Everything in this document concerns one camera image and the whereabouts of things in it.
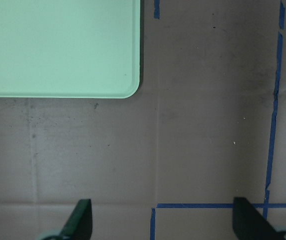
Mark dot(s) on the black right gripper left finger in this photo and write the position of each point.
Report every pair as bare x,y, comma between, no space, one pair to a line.
80,223

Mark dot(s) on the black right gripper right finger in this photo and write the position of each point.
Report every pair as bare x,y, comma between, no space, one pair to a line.
249,224

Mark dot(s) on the light green tray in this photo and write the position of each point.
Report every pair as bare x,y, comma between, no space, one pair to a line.
70,49

